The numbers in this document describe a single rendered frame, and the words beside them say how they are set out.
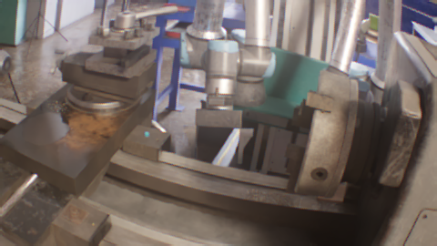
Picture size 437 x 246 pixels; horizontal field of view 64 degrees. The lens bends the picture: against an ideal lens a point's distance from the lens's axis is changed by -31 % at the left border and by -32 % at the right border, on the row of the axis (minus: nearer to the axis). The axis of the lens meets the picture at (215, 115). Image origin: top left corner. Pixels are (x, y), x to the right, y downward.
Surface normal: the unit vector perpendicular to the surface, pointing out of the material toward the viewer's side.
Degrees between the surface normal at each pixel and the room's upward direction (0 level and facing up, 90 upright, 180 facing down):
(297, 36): 90
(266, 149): 90
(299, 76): 90
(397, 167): 90
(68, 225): 0
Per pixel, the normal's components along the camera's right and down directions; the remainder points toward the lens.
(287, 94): -0.29, 0.38
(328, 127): -0.16, -0.15
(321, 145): -0.22, 0.14
